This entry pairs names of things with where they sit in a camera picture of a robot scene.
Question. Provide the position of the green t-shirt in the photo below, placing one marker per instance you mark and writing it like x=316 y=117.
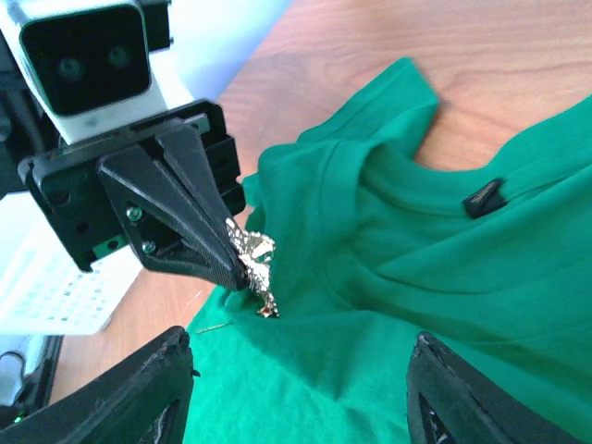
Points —
x=373 y=249

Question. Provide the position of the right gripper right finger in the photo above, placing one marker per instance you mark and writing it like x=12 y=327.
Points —
x=450 y=401

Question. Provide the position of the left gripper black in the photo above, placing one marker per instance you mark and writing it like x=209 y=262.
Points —
x=148 y=186

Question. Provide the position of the blue gold butterfly brooch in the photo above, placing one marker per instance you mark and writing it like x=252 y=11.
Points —
x=255 y=251

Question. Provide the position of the white plastic basket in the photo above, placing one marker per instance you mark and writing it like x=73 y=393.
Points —
x=42 y=290

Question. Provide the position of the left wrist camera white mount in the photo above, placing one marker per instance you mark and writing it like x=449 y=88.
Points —
x=90 y=66

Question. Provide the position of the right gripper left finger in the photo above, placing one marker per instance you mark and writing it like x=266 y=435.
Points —
x=143 y=399

